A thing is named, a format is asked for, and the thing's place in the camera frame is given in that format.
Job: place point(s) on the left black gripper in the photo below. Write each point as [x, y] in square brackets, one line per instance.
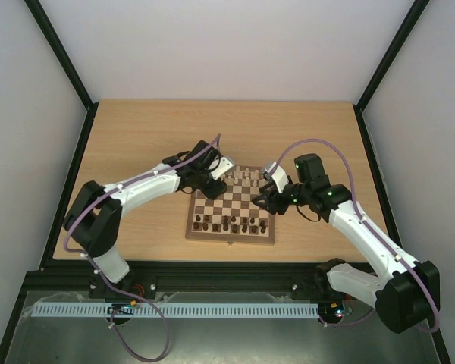
[214, 192]

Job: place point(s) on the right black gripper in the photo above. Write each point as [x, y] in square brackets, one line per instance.
[271, 199]

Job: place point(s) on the wooden chess board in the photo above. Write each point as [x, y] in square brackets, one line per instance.
[233, 218]

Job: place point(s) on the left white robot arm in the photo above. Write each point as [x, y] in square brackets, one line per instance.
[94, 217]

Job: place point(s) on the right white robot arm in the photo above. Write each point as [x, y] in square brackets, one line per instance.
[402, 291]

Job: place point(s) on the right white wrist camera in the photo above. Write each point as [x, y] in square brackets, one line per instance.
[273, 172]

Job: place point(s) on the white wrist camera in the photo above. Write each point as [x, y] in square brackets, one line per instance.
[273, 172]
[222, 166]

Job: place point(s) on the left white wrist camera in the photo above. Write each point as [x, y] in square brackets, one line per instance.
[222, 166]

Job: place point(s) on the black aluminium frame rail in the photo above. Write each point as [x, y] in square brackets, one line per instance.
[182, 276]

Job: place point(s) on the white slotted cable duct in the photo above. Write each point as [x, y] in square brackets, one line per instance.
[179, 310]

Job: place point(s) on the left black frame post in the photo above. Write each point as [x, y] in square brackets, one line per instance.
[43, 22]

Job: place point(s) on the black frame post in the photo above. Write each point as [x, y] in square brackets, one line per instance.
[43, 22]
[409, 22]

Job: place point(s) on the right black frame post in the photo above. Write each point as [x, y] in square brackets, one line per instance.
[409, 22]

